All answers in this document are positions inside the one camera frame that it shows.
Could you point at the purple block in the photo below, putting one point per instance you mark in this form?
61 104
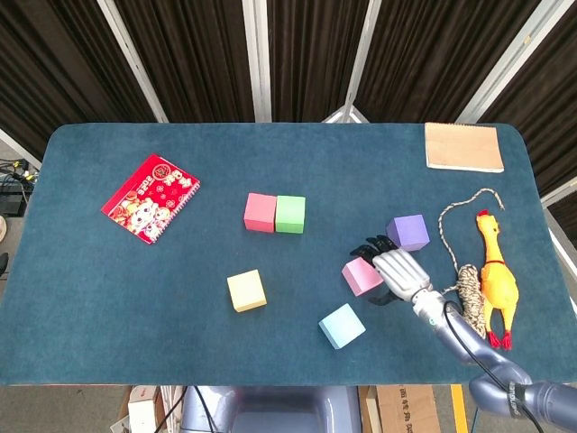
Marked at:
408 232

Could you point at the blue-gray robot torso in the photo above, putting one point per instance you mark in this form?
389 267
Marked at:
279 410

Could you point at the yellow block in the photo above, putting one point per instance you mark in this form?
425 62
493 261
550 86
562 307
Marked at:
245 291

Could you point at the brown cardboard box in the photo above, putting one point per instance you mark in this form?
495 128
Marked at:
405 410

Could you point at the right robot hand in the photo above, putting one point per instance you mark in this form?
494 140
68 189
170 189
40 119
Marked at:
401 270

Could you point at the brown kraft paper notepad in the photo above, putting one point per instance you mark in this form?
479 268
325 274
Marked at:
464 146

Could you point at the green foam cube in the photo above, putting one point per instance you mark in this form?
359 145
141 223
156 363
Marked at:
290 215

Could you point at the white partition frame post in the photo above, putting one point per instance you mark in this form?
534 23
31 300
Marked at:
360 58
509 58
257 58
561 191
130 58
18 149

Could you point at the red spiral cartoon notebook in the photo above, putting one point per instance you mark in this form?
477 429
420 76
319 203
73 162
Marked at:
151 198

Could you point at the yellow rubber chicken toy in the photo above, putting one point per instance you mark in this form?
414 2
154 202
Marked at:
498 284

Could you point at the teal felt table cover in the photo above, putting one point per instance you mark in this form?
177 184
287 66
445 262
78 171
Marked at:
135 315

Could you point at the dark brown pleated curtain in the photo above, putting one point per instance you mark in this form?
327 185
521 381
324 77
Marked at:
203 58

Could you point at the pink block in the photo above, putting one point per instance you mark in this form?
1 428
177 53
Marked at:
260 214

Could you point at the white cardboard box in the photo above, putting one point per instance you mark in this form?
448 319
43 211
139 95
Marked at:
144 412

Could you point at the pink foam cube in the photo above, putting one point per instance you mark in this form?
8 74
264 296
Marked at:
360 279

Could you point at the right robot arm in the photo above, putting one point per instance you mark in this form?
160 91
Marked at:
496 383

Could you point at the light blue block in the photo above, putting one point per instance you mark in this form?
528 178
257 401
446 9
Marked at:
341 327

